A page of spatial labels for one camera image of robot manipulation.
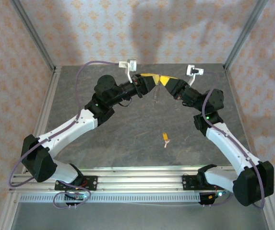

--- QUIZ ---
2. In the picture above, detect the yellow capped key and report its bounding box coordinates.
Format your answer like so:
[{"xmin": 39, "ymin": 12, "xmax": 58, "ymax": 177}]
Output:
[{"xmin": 162, "ymin": 133, "xmax": 171, "ymax": 148}]

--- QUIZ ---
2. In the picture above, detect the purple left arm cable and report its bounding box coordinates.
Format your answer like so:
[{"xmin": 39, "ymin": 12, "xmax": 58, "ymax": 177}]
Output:
[{"xmin": 7, "ymin": 60, "xmax": 120, "ymax": 210}]

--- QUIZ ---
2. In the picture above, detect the slotted grey cable duct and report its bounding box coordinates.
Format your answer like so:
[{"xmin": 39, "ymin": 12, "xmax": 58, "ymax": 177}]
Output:
[{"xmin": 19, "ymin": 193, "xmax": 202, "ymax": 204}]

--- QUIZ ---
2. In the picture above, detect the aluminium frame leg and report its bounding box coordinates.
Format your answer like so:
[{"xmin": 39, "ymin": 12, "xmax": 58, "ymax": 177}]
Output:
[
  {"xmin": 259, "ymin": 191, "xmax": 275, "ymax": 230},
  {"xmin": 0, "ymin": 191, "xmax": 22, "ymax": 230}
]

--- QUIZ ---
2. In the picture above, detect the aluminium side rail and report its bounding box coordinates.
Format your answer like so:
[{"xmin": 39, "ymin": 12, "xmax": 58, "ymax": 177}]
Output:
[
  {"xmin": 224, "ymin": 68, "xmax": 258, "ymax": 170},
  {"xmin": 22, "ymin": 67, "xmax": 62, "ymax": 173}
]

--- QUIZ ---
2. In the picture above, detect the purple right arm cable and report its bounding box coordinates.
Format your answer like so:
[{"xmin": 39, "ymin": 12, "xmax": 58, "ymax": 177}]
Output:
[{"xmin": 201, "ymin": 71, "xmax": 266, "ymax": 210}]

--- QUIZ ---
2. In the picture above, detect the aluminium frame post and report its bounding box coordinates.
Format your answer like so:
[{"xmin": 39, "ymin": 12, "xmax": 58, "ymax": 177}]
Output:
[
  {"xmin": 223, "ymin": 0, "xmax": 269, "ymax": 70},
  {"xmin": 9, "ymin": 0, "xmax": 57, "ymax": 72}
]

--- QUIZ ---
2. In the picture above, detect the arm base control board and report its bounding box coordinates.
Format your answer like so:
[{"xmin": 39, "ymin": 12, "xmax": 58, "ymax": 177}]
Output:
[
  {"xmin": 198, "ymin": 190, "xmax": 231, "ymax": 207},
  {"xmin": 64, "ymin": 193, "xmax": 91, "ymax": 201}
]

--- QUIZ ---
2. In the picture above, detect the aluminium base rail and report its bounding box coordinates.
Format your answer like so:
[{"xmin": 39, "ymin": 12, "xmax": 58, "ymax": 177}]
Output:
[{"xmin": 9, "ymin": 165, "xmax": 272, "ymax": 194}]

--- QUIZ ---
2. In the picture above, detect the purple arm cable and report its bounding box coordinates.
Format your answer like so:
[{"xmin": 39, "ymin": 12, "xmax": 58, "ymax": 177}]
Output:
[
  {"xmin": 201, "ymin": 71, "xmax": 266, "ymax": 210},
  {"xmin": 7, "ymin": 60, "xmax": 120, "ymax": 210}
]

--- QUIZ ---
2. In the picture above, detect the grey metal lower panel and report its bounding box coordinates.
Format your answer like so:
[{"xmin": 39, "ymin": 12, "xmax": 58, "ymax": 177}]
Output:
[{"xmin": 10, "ymin": 202, "xmax": 272, "ymax": 230}]

